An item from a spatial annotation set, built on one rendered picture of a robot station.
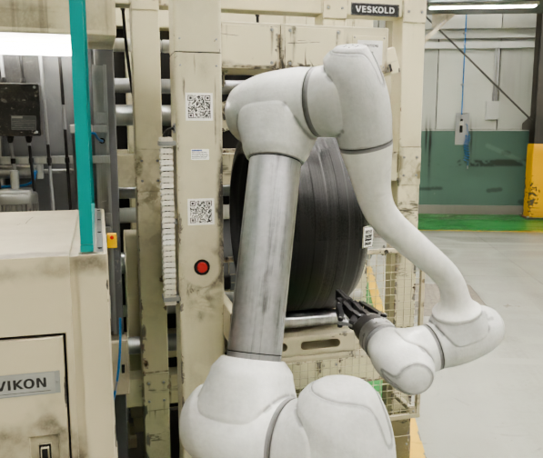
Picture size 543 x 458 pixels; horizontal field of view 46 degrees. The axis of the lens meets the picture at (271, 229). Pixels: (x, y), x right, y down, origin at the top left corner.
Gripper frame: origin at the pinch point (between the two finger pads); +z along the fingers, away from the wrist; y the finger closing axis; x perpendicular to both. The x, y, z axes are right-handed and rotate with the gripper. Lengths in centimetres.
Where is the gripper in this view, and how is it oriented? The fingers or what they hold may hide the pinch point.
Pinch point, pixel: (343, 299)
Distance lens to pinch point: 166.6
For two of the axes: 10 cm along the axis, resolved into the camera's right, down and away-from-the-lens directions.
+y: -9.7, 0.4, -2.6
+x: -0.4, 9.6, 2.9
